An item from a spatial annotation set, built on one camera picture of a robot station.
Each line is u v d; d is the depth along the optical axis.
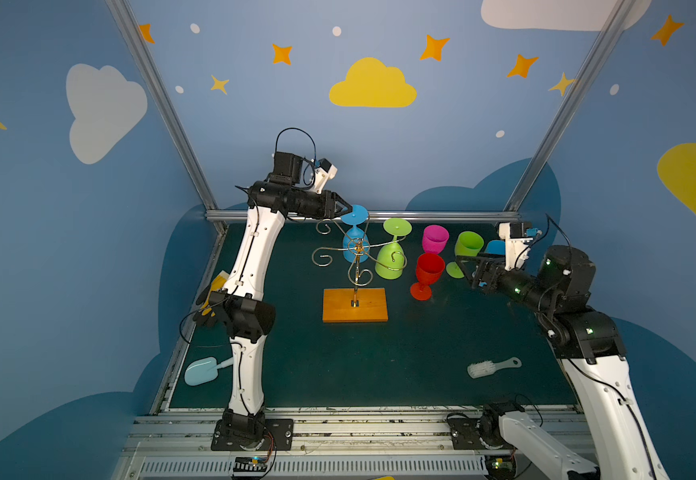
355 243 0.86
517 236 0.53
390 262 0.84
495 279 0.55
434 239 0.99
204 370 0.85
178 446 0.74
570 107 0.86
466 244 0.99
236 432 0.68
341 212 0.78
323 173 0.72
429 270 0.89
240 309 0.52
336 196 0.71
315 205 0.70
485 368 0.85
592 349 0.42
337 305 0.97
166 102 0.84
